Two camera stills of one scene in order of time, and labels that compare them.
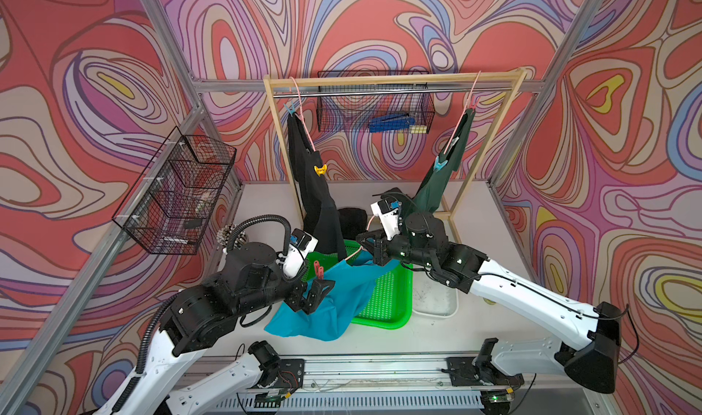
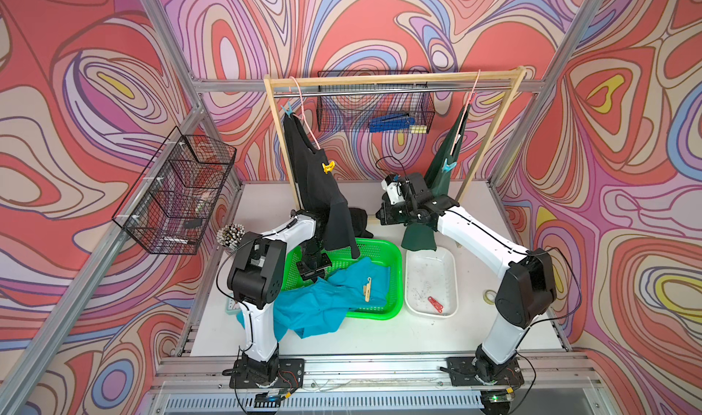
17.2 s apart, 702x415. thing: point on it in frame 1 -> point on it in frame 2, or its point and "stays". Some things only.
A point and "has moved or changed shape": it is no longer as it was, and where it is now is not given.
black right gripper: x=377 y=248 -> x=387 y=218
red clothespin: x=319 y=270 has moved or changed shape
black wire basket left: x=166 y=207 stays
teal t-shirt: x=354 y=278 has moved or changed shape
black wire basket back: x=352 y=114 stays
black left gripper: x=314 y=298 -> x=313 y=275
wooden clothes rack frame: x=489 y=75 stays
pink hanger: x=465 y=110 stays
